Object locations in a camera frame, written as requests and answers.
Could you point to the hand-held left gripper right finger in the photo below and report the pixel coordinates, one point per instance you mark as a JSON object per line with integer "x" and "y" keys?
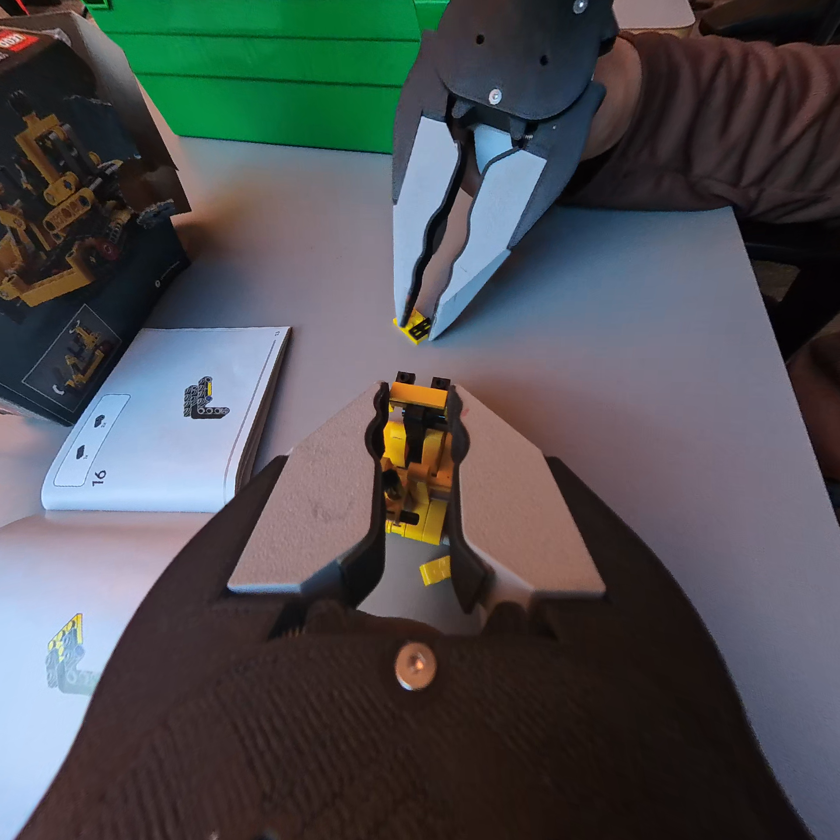
{"x": 525, "y": 518}

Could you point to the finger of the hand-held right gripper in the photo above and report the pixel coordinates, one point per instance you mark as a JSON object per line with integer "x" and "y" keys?
{"x": 420, "y": 190}
{"x": 505, "y": 210}

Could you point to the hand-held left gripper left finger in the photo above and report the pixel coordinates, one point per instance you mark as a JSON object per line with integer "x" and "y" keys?
{"x": 315, "y": 512}

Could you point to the yellow black lego model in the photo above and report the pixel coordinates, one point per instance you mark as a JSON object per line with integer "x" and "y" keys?
{"x": 397, "y": 446}

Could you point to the white instruction booklet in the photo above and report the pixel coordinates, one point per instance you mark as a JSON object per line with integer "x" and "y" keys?
{"x": 197, "y": 459}

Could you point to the yellow plate with black grille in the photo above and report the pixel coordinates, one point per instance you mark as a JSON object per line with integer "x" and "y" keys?
{"x": 410, "y": 333}

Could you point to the person's right forearm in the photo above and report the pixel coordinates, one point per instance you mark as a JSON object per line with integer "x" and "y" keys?
{"x": 722, "y": 131}

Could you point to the yellow lego beam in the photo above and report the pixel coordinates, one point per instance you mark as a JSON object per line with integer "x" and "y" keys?
{"x": 436, "y": 571}

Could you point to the black lego set box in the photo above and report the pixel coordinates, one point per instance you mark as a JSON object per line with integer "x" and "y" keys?
{"x": 65, "y": 262}

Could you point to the person's right hand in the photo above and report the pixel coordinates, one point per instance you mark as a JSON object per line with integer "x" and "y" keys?
{"x": 623, "y": 98}

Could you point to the green plastic bin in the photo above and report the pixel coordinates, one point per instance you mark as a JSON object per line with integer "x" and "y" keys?
{"x": 262, "y": 98}

